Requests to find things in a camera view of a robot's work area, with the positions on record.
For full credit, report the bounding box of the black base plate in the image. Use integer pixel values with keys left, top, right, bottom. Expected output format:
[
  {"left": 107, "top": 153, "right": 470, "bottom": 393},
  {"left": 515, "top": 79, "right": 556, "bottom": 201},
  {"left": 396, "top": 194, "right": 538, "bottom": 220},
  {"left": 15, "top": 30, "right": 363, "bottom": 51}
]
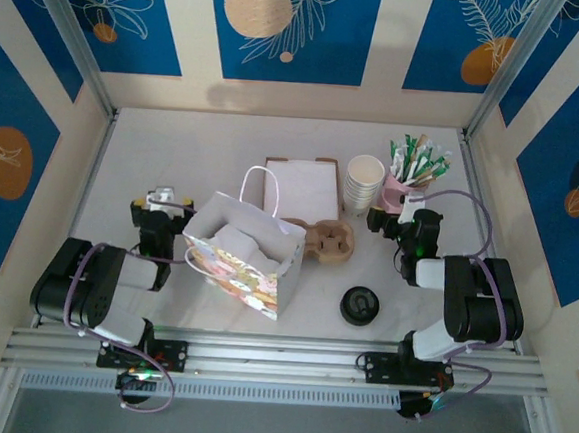
[
  {"left": 356, "top": 349, "right": 458, "bottom": 391},
  {"left": 95, "top": 334, "right": 190, "bottom": 375}
]

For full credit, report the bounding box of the stack of white napkins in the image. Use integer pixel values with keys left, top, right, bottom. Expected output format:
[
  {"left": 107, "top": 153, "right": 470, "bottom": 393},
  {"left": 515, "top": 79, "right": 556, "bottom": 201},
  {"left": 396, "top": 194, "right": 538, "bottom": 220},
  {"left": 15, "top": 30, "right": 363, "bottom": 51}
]
[
  {"left": 260, "top": 151, "right": 349, "bottom": 227},
  {"left": 263, "top": 157, "right": 345, "bottom": 221}
]

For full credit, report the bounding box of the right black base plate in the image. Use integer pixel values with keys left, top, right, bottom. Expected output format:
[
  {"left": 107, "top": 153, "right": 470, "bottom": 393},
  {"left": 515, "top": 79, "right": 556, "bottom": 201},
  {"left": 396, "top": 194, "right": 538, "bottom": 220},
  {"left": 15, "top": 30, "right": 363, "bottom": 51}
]
[{"left": 356, "top": 349, "right": 458, "bottom": 391}]

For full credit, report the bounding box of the brown cardboard cup carrier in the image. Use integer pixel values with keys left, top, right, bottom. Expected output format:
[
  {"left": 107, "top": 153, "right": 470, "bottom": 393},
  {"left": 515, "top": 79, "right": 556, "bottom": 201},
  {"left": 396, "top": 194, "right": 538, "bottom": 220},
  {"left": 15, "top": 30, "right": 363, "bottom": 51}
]
[{"left": 278, "top": 215, "right": 358, "bottom": 267}]

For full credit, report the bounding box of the stack of white paper cups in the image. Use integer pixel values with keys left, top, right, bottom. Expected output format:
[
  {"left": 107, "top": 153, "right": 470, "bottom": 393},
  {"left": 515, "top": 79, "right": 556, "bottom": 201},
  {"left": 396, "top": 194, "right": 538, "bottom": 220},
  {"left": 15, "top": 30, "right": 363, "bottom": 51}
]
[{"left": 342, "top": 153, "right": 388, "bottom": 219}]

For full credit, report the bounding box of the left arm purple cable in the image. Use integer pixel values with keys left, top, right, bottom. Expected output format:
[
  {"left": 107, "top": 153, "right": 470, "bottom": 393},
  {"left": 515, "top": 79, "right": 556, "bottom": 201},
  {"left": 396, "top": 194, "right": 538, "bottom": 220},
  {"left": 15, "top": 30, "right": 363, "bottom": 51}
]
[{"left": 55, "top": 193, "right": 191, "bottom": 415}]

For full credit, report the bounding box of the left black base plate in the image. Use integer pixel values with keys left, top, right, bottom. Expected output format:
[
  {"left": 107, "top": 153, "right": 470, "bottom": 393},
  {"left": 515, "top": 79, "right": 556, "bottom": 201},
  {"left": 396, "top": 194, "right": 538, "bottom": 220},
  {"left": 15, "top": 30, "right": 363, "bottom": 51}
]
[{"left": 95, "top": 334, "right": 190, "bottom": 375}]

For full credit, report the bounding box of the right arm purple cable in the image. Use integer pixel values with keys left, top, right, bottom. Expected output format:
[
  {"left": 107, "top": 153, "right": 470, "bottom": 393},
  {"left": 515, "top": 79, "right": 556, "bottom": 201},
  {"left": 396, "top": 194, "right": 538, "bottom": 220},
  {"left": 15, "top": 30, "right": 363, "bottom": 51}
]
[{"left": 393, "top": 186, "right": 521, "bottom": 430}]

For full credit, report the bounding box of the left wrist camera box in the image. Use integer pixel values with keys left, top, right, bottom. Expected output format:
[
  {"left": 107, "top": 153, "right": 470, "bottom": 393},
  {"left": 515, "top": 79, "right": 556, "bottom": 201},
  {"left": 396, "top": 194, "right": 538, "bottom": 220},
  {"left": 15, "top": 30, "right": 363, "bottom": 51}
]
[{"left": 144, "top": 184, "right": 178, "bottom": 214}]

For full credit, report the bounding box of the floral paper gift bag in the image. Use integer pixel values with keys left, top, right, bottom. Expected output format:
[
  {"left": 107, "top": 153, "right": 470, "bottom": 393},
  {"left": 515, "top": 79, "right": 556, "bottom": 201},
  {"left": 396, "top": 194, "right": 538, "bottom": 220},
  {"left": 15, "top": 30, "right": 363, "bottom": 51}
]
[{"left": 175, "top": 160, "right": 313, "bottom": 324}]

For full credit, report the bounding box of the stack of black cup lids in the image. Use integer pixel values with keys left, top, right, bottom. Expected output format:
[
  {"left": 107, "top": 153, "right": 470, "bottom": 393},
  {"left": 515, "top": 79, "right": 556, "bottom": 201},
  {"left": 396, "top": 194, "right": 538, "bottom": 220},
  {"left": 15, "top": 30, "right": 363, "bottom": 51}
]
[{"left": 338, "top": 284, "right": 381, "bottom": 329}]

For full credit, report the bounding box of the pink holder cup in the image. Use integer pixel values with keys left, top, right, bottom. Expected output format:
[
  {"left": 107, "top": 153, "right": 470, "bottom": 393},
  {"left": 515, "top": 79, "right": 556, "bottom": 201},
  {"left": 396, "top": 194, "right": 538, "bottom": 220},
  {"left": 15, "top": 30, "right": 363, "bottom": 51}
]
[{"left": 377, "top": 173, "right": 427, "bottom": 216}]

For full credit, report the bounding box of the grey slotted cable duct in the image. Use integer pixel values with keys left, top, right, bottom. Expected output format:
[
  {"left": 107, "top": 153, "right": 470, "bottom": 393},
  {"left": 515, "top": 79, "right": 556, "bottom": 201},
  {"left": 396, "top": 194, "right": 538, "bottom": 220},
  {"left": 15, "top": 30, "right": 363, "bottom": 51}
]
[{"left": 19, "top": 361, "right": 402, "bottom": 418}]

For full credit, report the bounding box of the aluminium mounting rail beam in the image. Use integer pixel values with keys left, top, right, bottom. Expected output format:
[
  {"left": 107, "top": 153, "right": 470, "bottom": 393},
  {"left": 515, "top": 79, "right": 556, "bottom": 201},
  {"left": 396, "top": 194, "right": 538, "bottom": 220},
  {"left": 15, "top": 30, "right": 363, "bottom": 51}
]
[{"left": 0, "top": 311, "right": 545, "bottom": 408}]

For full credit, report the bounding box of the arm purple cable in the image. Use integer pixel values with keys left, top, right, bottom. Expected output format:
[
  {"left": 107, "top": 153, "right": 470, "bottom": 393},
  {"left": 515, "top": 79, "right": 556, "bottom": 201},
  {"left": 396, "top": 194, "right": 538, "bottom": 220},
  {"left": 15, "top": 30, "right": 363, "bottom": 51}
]
[
  {"left": 393, "top": 186, "right": 521, "bottom": 430},
  {"left": 55, "top": 193, "right": 191, "bottom": 415}
]

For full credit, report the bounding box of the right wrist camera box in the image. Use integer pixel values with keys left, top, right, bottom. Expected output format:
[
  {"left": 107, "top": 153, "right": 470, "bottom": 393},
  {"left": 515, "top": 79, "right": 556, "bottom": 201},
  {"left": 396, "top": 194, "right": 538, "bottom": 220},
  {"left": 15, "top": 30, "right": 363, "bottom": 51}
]
[{"left": 397, "top": 193, "right": 427, "bottom": 226}]

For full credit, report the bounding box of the aluminium frame post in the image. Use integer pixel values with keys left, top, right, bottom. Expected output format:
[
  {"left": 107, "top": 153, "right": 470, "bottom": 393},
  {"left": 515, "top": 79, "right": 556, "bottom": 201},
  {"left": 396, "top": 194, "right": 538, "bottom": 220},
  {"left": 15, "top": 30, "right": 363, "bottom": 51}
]
[
  {"left": 463, "top": 0, "right": 576, "bottom": 147},
  {"left": 14, "top": 0, "right": 127, "bottom": 120}
]

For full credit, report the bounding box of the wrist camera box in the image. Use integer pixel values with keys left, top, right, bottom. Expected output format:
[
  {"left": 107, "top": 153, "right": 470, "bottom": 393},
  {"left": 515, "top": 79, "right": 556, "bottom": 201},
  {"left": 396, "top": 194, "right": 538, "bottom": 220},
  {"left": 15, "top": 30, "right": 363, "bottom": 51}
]
[
  {"left": 144, "top": 184, "right": 178, "bottom": 214},
  {"left": 397, "top": 193, "right": 427, "bottom": 226}
]

